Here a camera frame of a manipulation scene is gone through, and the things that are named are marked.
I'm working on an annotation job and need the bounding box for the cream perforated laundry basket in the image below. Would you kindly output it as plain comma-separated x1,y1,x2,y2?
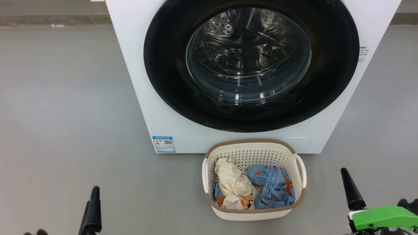
202,139,307,221

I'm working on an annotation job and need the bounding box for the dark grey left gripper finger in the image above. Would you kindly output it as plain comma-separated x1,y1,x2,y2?
78,201,89,235
84,186,102,234

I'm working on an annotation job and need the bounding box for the round black glass washer door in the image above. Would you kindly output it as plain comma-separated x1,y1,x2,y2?
143,0,360,133

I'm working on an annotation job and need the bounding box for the blue printed garment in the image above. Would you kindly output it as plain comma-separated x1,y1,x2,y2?
245,165,296,209

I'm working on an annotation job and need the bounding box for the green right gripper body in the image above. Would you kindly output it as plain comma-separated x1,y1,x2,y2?
347,205,418,235

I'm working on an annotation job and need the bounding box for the blue energy label sticker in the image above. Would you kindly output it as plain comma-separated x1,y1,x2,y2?
152,136,176,153

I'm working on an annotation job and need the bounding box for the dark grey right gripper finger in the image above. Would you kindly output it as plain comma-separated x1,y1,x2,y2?
341,167,366,211

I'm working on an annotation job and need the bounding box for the round white filter cover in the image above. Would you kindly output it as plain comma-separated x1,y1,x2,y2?
283,137,311,149

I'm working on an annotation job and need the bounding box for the white front-load washing machine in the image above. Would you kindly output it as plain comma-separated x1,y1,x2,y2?
105,0,402,154

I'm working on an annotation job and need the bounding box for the cream printed garment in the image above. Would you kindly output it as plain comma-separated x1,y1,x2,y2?
213,157,259,210

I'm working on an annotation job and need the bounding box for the perforated steel washer drum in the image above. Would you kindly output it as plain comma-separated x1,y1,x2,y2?
186,7,312,102

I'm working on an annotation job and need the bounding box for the small printed text sticker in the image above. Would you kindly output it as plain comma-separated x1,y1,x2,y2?
358,46,371,62

